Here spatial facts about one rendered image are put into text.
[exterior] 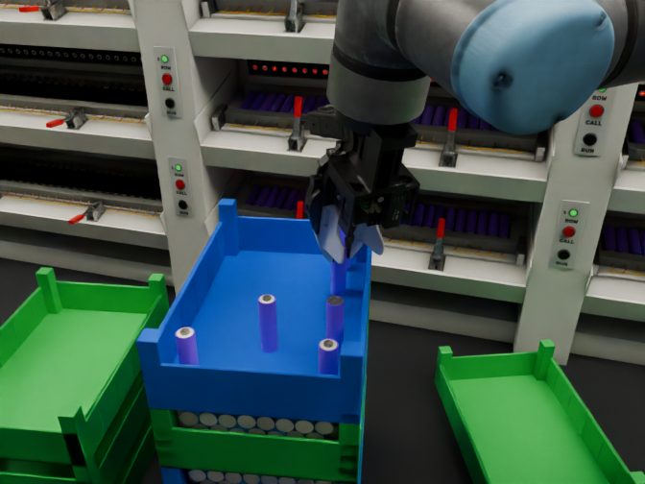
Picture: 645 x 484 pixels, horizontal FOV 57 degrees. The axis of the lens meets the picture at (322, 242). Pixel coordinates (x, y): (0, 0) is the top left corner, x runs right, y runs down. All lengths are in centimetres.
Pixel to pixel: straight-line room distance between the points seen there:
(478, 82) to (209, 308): 44
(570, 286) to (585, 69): 72
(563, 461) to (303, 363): 52
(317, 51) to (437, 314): 55
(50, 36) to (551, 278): 99
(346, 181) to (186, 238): 71
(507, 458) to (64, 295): 74
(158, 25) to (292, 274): 53
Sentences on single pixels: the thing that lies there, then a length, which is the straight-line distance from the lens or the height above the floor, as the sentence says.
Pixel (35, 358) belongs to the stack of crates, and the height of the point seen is 16.
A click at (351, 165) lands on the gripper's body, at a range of 58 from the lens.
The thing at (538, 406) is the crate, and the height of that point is 0.
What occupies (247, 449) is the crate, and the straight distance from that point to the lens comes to 61.
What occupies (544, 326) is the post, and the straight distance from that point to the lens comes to 115.
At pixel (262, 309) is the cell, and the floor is 38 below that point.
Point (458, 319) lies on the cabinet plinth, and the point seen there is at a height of 4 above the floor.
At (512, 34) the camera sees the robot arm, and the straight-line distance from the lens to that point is 37.
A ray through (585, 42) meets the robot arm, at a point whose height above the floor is 66.
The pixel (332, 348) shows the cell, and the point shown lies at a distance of 54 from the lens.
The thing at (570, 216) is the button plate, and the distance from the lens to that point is 104.
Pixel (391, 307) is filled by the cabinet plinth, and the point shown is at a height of 4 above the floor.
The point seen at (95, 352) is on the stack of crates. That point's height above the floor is 16.
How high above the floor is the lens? 73
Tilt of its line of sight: 29 degrees down
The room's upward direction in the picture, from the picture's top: straight up
